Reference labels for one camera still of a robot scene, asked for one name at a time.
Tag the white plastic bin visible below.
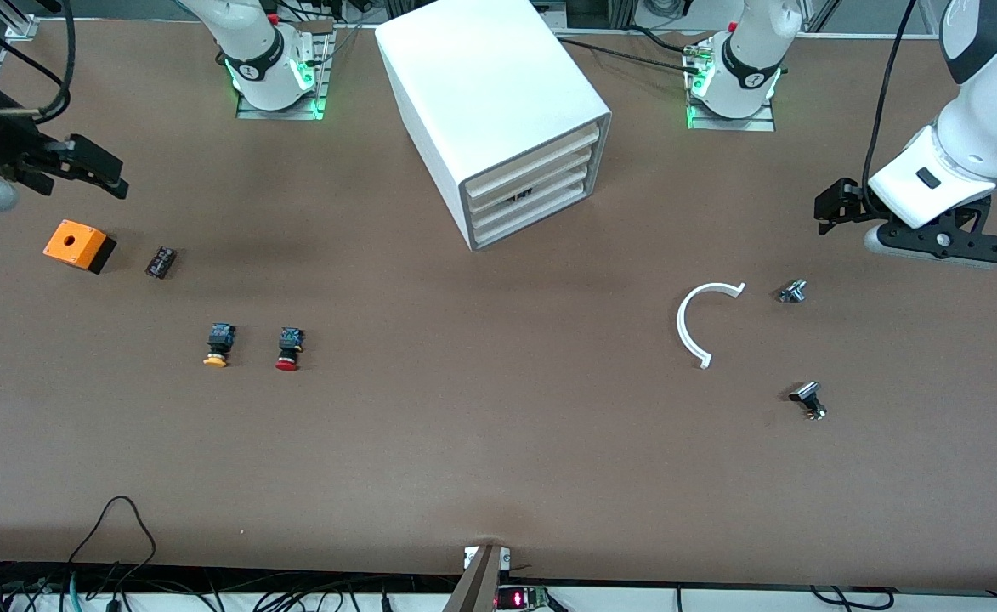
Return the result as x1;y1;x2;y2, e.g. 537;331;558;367
471;164;589;235

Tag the yellow push button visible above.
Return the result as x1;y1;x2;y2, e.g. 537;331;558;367
202;322;238;369

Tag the red push button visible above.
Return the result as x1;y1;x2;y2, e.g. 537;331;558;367
275;326;307;373

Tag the small device with red display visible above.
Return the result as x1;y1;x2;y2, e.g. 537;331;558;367
496;585;554;611

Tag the orange button enclosure box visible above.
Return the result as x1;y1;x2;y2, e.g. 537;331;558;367
42;219;117;275

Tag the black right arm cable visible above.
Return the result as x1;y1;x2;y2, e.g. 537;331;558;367
0;0;75;125

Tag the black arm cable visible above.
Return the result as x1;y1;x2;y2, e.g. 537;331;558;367
862;0;920;205
0;0;75;125

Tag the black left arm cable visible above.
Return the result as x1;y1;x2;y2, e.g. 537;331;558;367
862;0;920;205

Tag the black and silver switch part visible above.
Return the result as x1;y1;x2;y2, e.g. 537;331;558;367
788;381;829;422

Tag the white C-shaped plastic ring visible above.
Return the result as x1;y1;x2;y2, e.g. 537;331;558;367
676;281;748;371

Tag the aluminium right arm base plate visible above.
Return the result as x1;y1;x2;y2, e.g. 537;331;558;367
236;21;335;121

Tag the black cable across table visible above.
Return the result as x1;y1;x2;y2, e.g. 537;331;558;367
556;25;711;77

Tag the thin black looped cable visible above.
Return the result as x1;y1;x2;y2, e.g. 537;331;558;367
69;496;157;587

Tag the black cable bundle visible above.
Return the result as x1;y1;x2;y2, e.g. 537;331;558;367
0;559;465;612

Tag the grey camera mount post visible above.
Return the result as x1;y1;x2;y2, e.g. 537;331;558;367
443;544;512;612

